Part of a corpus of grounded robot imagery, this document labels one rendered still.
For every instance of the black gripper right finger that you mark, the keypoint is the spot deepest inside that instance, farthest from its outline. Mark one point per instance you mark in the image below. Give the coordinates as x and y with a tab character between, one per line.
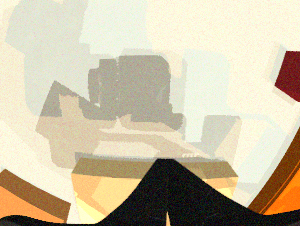
192	202

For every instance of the red cube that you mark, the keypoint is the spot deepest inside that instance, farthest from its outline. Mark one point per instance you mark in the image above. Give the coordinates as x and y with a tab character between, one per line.
288	80

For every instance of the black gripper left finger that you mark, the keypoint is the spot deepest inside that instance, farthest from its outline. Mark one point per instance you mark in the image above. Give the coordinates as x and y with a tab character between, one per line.
146	206

